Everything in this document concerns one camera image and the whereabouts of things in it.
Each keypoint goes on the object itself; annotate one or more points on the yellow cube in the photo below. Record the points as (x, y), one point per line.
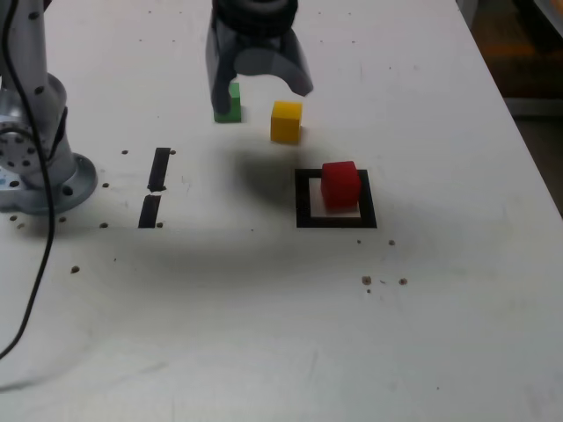
(286, 125)

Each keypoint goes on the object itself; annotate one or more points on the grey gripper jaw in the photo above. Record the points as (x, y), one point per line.
(264, 61)

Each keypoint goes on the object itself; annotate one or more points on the black tape strip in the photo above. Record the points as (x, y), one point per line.
(158, 169)

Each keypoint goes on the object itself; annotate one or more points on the black tape square outline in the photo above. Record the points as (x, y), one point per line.
(303, 206)

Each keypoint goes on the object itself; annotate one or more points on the brown wooden furniture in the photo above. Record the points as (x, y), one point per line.
(519, 44)

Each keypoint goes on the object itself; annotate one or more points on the red cube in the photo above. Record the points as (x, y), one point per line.
(341, 186)

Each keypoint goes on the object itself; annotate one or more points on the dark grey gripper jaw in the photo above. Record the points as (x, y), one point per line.
(217, 74)

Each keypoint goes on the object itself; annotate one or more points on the green cube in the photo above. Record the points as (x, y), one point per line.
(236, 110)

